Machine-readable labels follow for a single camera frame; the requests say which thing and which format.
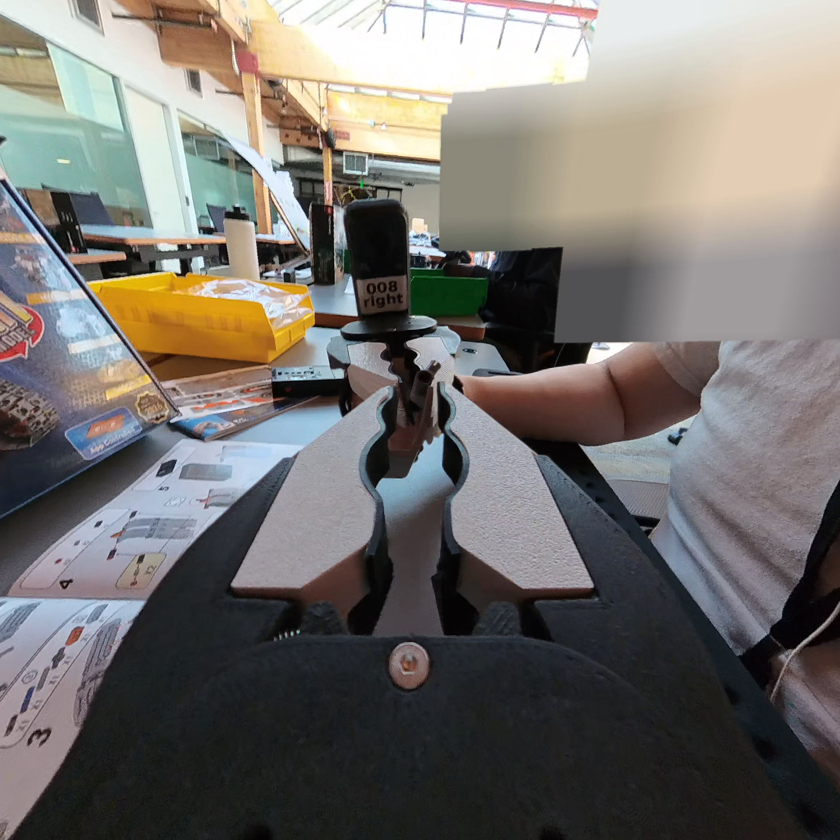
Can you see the blue robot kit box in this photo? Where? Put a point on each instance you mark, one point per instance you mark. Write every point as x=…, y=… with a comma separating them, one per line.
x=59, y=367

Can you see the black computer case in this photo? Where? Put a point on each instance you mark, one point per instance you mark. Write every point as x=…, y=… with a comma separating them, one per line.
x=65, y=223

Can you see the small black electronic box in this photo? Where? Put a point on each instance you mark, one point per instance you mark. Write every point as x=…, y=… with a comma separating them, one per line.
x=302, y=382

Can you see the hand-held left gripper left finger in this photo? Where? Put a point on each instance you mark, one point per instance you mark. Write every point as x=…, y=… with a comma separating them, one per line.
x=308, y=518

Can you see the clear plastic bag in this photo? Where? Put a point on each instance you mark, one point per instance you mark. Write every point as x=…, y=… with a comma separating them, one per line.
x=243, y=295

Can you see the closed colour booklet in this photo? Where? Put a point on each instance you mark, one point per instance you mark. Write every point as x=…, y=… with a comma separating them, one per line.
x=223, y=407

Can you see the person's right forearm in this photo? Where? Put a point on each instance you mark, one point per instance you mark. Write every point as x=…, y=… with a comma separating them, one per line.
x=558, y=400

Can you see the tall black box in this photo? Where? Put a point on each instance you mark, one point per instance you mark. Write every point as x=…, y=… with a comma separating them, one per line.
x=323, y=249

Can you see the white water bottle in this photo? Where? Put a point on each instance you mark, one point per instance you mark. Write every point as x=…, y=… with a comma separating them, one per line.
x=241, y=249

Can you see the grey curved building piece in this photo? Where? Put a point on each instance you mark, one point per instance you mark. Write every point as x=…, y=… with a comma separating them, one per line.
x=407, y=453

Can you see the open instruction booklet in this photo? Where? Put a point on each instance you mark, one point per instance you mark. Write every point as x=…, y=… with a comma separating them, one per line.
x=131, y=518

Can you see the wooden office desks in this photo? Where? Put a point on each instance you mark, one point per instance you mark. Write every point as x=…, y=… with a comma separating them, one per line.
x=164, y=239

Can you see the person's white shirt torso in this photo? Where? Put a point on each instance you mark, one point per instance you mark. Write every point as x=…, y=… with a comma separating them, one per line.
x=754, y=459

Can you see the slanted white board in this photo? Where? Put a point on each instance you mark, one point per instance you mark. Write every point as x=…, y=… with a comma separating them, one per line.
x=275, y=184

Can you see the brown cardboard sheet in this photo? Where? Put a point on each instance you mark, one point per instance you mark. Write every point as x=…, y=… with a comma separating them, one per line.
x=197, y=367

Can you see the black office chair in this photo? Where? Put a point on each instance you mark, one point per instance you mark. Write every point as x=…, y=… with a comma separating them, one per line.
x=525, y=295

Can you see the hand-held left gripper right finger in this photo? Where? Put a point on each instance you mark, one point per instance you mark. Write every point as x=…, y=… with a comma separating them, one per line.
x=512, y=518

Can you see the yellow plastic bin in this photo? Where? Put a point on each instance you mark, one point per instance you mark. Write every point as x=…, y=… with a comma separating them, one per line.
x=164, y=328

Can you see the black perforated panel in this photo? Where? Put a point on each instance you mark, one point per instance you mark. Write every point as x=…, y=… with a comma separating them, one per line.
x=617, y=499

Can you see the green plastic bin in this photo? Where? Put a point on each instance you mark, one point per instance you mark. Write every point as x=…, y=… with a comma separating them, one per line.
x=453, y=295

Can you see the grey desk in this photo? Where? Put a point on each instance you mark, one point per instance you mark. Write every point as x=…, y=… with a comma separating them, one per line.
x=315, y=426

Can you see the white air vent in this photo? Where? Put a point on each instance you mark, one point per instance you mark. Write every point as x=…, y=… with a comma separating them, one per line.
x=355, y=163

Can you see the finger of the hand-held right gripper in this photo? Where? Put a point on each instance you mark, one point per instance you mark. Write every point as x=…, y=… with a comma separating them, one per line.
x=439, y=358
x=367, y=367

